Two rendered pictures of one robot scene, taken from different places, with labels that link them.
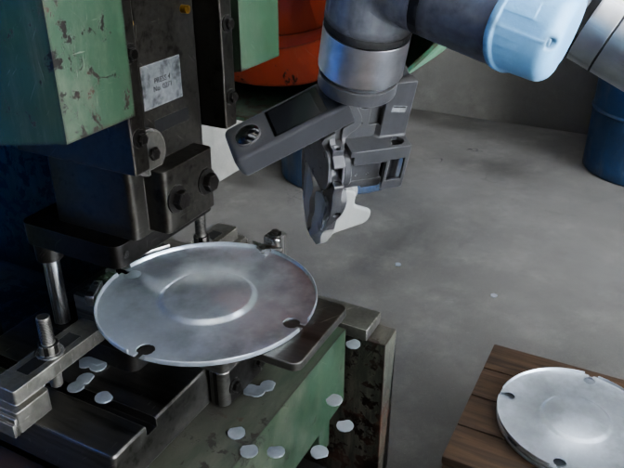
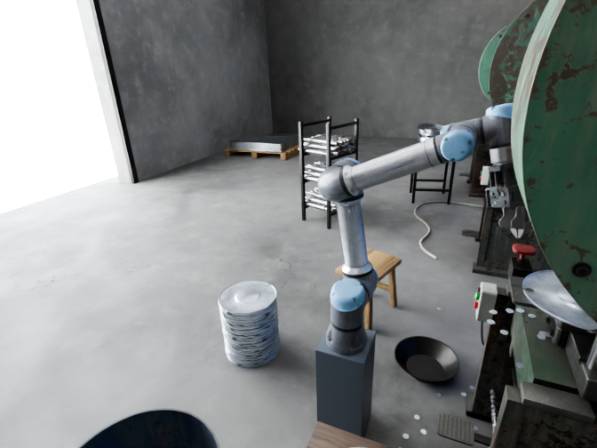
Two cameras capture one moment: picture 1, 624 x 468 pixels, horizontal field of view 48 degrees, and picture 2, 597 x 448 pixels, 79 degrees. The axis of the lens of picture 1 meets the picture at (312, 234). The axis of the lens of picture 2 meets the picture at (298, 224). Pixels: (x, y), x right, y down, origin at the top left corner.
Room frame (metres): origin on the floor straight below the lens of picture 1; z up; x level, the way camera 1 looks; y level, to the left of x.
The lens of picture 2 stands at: (1.54, -0.66, 1.38)
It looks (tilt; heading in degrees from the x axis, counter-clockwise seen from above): 23 degrees down; 177
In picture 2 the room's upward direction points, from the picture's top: 2 degrees counter-clockwise
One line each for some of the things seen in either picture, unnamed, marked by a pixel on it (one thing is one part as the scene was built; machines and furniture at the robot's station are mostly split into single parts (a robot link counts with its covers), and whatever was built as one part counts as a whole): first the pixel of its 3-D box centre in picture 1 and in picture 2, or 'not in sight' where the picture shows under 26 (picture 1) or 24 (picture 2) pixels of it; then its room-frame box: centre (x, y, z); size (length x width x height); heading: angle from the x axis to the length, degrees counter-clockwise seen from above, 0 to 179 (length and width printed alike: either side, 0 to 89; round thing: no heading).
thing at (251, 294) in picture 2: not in sight; (247, 296); (-0.01, -0.86, 0.33); 0.29 x 0.29 x 0.01
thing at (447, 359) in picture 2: not in sight; (425, 362); (0.22, -0.01, 0.04); 0.30 x 0.30 x 0.07
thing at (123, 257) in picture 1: (123, 222); not in sight; (0.84, 0.25, 0.86); 0.20 x 0.16 x 0.05; 153
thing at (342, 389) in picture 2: not in sight; (346, 385); (0.49, -0.45, 0.23); 0.18 x 0.18 x 0.45; 63
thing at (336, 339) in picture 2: not in sight; (346, 329); (0.49, -0.45, 0.50); 0.15 x 0.15 x 0.10
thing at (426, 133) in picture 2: not in sight; (432, 162); (-2.20, 0.98, 0.40); 0.45 x 0.40 x 0.79; 165
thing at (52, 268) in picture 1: (54, 276); not in sight; (0.79, 0.34, 0.81); 0.02 x 0.02 x 0.14
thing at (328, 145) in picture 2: not in sight; (328, 171); (-1.77, -0.21, 0.47); 0.46 x 0.43 x 0.95; 43
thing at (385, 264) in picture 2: not in sight; (368, 288); (-0.26, -0.18, 0.16); 0.34 x 0.24 x 0.34; 135
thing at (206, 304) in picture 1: (207, 295); (584, 298); (0.78, 0.14, 0.78); 0.29 x 0.29 x 0.01
